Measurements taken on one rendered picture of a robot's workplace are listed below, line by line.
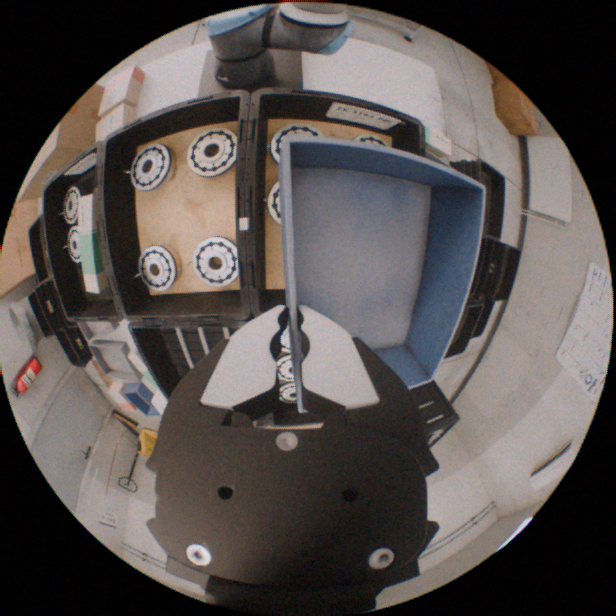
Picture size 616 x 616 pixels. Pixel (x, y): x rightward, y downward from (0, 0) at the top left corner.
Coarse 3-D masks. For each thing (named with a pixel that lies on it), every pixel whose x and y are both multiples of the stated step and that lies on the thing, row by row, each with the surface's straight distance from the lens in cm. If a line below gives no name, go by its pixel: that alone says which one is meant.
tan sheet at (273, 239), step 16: (272, 128) 44; (320, 128) 45; (336, 128) 46; (352, 128) 47; (272, 160) 41; (272, 176) 41; (272, 224) 40; (272, 240) 41; (272, 256) 41; (272, 272) 42; (272, 288) 44
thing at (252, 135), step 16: (256, 96) 36; (304, 96) 37; (320, 96) 37; (336, 96) 37; (256, 112) 34; (384, 112) 40; (400, 112) 42; (256, 128) 33; (256, 144) 32; (256, 272) 32; (256, 288) 33; (256, 304) 34
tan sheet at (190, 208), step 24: (144, 144) 54; (168, 144) 50; (144, 192) 51; (168, 192) 47; (192, 192) 44; (216, 192) 42; (144, 216) 50; (168, 216) 47; (192, 216) 44; (216, 216) 42; (144, 240) 51; (168, 240) 47; (192, 240) 44; (192, 264) 46; (168, 288) 51; (192, 288) 48; (216, 288) 46
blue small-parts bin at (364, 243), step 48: (288, 144) 10; (336, 144) 11; (288, 192) 10; (336, 192) 17; (384, 192) 19; (432, 192) 22; (480, 192) 18; (288, 240) 10; (336, 240) 17; (384, 240) 19; (432, 240) 22; (480, 240) 18; (288, 288) 11; (336, 288) 19; (384, 288) 21; (432, 288) 22; (384, 336) 24; (432, 336) 22
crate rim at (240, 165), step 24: (216, 96) 38; (240, 96) 37; (144, 120) 43; (240, 120) 34; (240, 144) 32; (240, 168) 31; (240, 192) 31; (240, 216) 31; (240, 240) 31; (240, 288) 33; (216, 312) 37; (240, 312) 36
